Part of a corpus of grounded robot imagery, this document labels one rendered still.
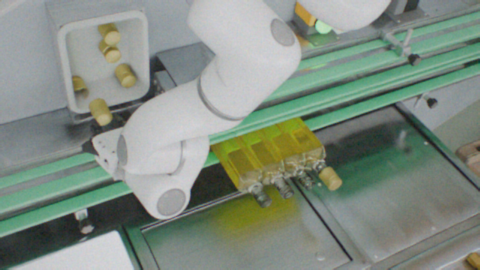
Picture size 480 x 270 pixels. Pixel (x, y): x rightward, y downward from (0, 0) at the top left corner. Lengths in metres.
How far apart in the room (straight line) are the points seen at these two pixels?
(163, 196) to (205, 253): 0.43
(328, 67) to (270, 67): 0.71
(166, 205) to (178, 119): 0.18
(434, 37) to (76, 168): 0.97
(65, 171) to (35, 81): 0.20
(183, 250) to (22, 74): 0.51
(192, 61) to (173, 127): 0.54
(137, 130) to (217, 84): 0.15
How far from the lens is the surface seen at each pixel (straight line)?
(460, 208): 1.54
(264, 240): 1.27
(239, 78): 0.64
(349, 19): 0.64
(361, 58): 1.38
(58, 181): 1.16
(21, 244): 1.33
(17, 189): 1.17
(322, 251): 1.28
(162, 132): 0.72
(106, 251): 1.24
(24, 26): 1.13
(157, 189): 0.83
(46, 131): 1.23
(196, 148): 0.82
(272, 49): 0.61
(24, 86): 1.22
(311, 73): 1.29
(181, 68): 1.22
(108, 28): 1.12
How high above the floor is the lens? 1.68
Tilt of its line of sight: 35 degrees down
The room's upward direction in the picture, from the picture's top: 145 degrees clockwise
